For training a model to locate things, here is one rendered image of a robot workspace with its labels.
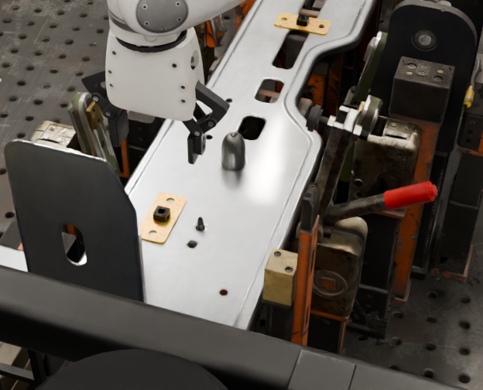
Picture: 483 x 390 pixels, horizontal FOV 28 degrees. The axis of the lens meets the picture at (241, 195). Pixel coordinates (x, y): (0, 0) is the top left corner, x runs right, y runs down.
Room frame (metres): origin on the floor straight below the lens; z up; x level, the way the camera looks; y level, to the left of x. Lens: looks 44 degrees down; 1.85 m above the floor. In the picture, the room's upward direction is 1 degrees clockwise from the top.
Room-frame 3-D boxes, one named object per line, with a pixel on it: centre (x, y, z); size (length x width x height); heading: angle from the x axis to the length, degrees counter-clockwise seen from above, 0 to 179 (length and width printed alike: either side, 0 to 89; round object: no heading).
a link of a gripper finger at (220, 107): (0.83, 0.05, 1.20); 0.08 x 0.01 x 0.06; 73
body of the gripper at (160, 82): (0.84, 0.10, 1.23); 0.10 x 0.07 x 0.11; 73
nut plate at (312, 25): (1.27, -0.09, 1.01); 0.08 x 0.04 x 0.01; 73
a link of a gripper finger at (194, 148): (0.83, 0.04, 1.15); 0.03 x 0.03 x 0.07; 73
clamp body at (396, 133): (0.94, -0.19, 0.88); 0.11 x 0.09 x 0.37; 73
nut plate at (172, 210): (0.84, 0.10, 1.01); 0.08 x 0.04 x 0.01; 163
